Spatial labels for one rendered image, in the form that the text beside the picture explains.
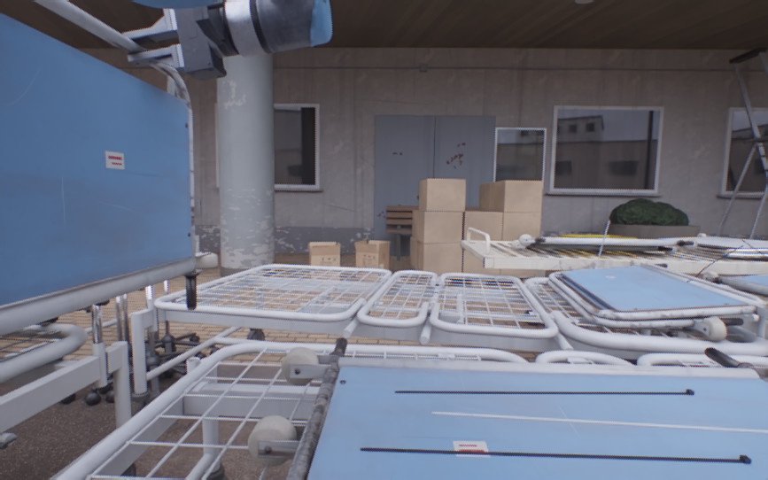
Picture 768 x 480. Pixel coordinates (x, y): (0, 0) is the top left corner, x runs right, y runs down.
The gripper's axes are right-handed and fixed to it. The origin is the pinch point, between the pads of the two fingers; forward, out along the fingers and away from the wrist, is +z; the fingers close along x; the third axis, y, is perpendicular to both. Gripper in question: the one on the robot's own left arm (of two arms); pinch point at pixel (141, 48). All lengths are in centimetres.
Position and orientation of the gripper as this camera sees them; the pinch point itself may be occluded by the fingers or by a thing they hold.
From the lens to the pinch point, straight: 86.4
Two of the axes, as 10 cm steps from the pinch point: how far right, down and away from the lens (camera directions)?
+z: -9.9, 1.5, 0.5
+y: 0.4, -0.9, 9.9
